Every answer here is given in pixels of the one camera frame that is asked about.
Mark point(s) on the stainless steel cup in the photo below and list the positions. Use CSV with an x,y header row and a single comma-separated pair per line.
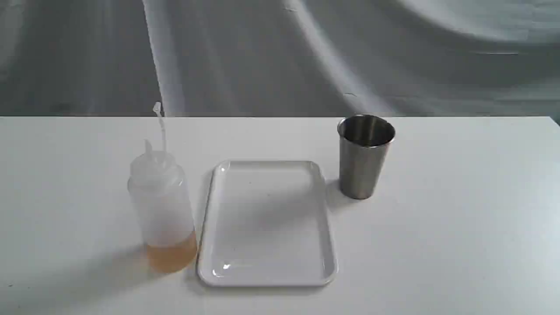
x,y
364,141

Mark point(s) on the white rectangular plastic tray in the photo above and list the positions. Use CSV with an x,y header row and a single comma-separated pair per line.
x,y
267,224

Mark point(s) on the grey fabric backdrop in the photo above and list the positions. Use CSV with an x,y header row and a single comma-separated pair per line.
x,y
280,57

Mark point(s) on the clear plastic squeeze bottle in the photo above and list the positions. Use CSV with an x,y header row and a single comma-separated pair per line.
x,y
157,187

